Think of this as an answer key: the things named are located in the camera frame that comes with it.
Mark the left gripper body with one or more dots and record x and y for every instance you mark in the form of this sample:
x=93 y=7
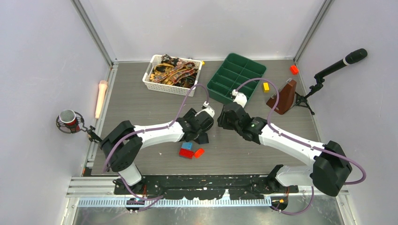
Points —
x=192 y=114

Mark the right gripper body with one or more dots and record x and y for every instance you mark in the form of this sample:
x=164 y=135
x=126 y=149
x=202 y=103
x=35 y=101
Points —
x=225 y=123

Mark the navy brown striped tie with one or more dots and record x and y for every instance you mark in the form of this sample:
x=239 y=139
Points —
x=202 y=139

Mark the green divided tray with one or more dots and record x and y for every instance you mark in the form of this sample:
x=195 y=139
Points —
x=234 y=71

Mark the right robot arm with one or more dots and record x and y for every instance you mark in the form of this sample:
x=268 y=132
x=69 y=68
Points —
x=324 y=165

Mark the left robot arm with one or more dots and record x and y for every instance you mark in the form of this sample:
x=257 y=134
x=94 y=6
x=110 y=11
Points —
x=122 y=145

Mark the pile of patterned ties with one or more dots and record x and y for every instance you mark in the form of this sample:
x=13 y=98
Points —
x=174 y=72

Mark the blue block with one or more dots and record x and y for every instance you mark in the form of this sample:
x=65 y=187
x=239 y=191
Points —
x=187 y=145

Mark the orange-red small block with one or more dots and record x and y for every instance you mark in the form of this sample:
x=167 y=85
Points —
x=199 y=153

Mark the red block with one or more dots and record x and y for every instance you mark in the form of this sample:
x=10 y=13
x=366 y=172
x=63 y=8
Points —
x=185 y=153

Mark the white perforated basket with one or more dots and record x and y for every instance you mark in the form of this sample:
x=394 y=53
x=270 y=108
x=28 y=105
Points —
x=155 y=60

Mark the yellow block near tray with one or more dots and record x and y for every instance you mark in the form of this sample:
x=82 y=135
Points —
x=266 y=87

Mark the orange block in corner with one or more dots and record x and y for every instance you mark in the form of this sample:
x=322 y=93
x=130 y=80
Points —
x=294 y=70

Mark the black microphone tripod right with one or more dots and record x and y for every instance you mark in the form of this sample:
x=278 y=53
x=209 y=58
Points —
x=302 y=101

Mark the black tripod left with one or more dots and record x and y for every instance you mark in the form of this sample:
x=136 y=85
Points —
x=92 y=136

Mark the red silver studio microphone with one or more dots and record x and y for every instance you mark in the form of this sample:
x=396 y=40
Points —
x=70 y=122

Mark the black handheld microphone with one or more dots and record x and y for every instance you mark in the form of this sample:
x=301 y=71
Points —
x=349 y=59

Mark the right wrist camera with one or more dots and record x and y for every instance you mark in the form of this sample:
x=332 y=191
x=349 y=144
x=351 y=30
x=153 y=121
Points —
x=239 y=98

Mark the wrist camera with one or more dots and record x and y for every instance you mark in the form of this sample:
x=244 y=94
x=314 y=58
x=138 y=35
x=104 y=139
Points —
x=239 y=98
x=208 y=109

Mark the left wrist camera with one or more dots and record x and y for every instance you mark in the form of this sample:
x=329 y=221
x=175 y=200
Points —
x=208 y=109

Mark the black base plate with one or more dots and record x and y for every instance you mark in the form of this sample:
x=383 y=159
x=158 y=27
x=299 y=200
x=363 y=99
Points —
x=205 y=187

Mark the peach cylinder handle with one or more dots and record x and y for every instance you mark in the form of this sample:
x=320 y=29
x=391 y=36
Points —
x=101 y=96

